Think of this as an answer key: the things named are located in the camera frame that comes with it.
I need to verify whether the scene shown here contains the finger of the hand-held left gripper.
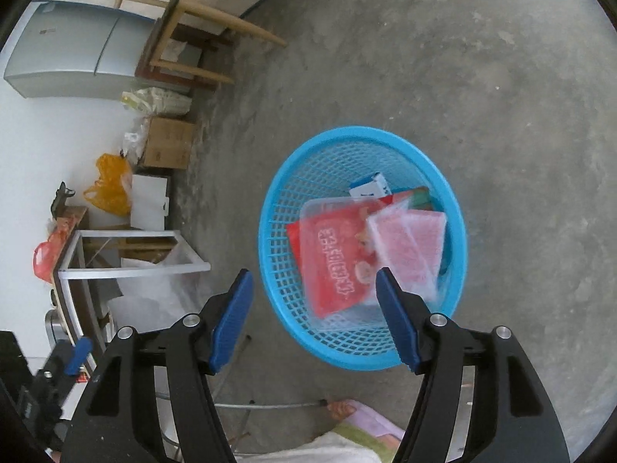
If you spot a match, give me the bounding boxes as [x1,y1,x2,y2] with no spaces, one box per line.
[65,338,93,378]

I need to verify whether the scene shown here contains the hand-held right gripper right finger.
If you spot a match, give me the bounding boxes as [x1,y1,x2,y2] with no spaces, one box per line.
[375,267,572,463]

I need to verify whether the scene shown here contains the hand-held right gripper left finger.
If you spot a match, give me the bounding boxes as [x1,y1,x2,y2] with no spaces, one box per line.
[60,269,255,463]

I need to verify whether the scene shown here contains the pink sponge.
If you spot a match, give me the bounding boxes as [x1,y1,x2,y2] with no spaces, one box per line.
[365,210,447,296]

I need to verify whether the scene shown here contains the red snack packet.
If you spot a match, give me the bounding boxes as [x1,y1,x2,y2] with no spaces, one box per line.
[287,193,420,320]

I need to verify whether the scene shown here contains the blue white toothpaste box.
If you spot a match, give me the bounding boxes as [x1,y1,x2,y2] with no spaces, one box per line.
[349,172,392,201]

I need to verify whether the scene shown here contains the blue plastic basket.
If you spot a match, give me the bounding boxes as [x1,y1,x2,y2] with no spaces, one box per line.
[259,127,467,372]

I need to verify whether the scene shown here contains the white plastic bags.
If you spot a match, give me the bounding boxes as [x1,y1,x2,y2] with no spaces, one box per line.
[106,246,214,331]

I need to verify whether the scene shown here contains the white desk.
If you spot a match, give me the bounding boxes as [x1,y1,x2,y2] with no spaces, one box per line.
[52,229,212,354]

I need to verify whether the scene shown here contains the red plastic bag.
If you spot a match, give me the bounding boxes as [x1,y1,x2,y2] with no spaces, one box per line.
[33,217,74,283]

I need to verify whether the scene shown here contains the green fluffy cloth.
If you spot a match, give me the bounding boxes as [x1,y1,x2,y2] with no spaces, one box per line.
[332,423,392,450]

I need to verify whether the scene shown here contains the white foam board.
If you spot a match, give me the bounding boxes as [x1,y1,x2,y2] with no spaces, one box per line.
[130,174,171,230]

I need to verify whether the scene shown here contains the white fleece clothing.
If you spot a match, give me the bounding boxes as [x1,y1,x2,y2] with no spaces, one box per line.
[231,430,386,463]

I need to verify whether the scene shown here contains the yellow plastic bag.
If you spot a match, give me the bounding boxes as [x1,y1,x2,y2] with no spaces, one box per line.
[84,153,134,217]

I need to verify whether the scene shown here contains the cardboard box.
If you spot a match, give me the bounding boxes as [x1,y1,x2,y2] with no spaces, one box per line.
[141,117,197,171]

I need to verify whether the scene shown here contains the white bag green print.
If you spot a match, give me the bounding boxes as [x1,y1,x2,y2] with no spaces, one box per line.
[120,86,194,117]

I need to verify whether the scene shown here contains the dark wooden stool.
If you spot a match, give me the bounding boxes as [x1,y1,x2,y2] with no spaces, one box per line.
[136,22,234,91]

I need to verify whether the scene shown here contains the wooden chair dark seat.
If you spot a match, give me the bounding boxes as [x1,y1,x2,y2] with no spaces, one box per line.
[116,0,292,88]

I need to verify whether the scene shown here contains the silver fridge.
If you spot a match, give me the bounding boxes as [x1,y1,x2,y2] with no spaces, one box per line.
[4,1,155,100]

